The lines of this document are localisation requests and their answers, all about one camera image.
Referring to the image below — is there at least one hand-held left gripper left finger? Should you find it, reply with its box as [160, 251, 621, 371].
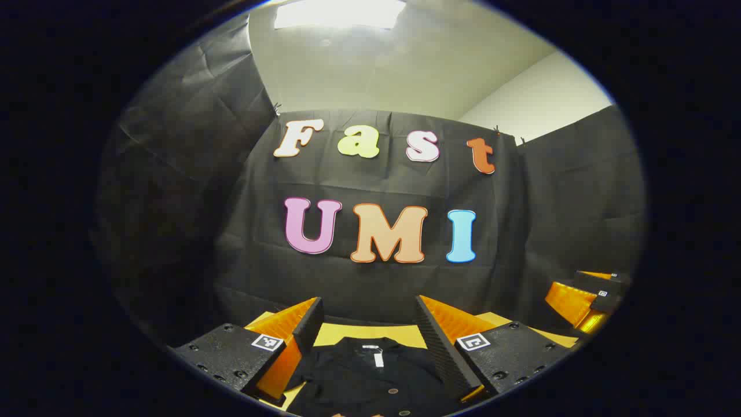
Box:
[173, 297, 325, 407]

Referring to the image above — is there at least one ceiling light panel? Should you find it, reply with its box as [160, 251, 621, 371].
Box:
[273, 0, 407, 31]

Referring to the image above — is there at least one black buttoned jacket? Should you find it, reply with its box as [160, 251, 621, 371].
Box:
[285, 336, 465, 417]

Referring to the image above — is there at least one black backdrop cloth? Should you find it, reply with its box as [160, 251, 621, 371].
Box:
[93, 12, 647, 351]

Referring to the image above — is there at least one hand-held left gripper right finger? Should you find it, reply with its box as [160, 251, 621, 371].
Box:
[413, 294, 573, 404]

